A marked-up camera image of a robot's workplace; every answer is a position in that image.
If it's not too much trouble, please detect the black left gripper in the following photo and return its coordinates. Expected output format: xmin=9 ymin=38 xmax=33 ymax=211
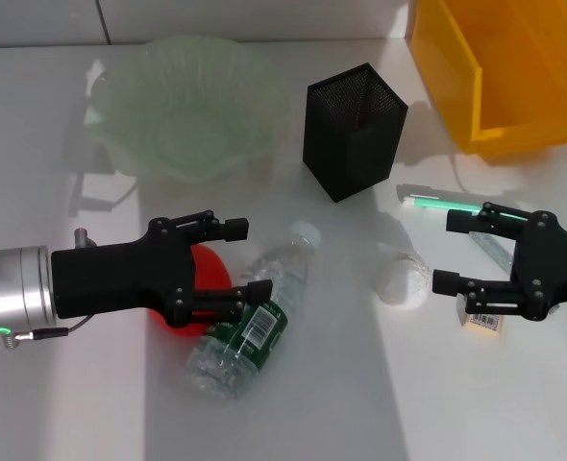
xmin=51 ymin=208 xmax=274 ymax=328

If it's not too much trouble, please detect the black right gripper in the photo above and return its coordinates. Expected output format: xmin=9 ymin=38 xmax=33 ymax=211
xmin=431 ymin=202 xmax=567 ymax=323

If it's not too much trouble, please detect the clear green-label water bottle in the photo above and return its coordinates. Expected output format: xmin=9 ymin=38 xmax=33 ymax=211
xmin=186 ymin=220 xmax=322 ymax=400

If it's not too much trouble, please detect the red orange fruit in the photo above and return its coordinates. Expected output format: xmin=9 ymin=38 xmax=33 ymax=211
xmin=151 ymin=243 xmax=232 ymax=337

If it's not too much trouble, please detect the clear glitter pencil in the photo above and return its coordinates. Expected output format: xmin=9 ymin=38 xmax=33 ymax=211
xmin=468 ymin=230 xmax=515 ymax=273

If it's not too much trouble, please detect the green toothbrush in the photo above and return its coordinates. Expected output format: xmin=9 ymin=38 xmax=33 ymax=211
xmin=401 ymin=191 xmax=530 ymax=220

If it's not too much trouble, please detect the white paper ball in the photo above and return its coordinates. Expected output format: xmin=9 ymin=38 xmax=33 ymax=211
xmin=374 ymin=242 xmax=431 ymax=308

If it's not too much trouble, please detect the beige eraser with barcode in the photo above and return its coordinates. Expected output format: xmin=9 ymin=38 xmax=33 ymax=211
xmin=464 ymin=311 xmax=504 ymax=335

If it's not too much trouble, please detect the black mesh pen holder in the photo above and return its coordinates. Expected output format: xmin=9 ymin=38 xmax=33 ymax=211
xmin=301 ymin=61 xmax=409 ymax=204

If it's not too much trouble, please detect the green glass fruit plate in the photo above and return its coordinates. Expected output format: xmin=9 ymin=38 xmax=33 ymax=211
xmin=85 ymin=37 xmax=287 ymax=183

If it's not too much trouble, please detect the yellow plastic bin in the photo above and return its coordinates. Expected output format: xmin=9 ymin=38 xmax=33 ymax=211
xmin=410 ymin=0 xmax=567 ymax=156

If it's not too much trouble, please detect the left arm connector cable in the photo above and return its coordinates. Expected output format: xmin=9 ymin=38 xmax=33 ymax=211
xmin=4 ymin=228 xmax=96 ymax=350

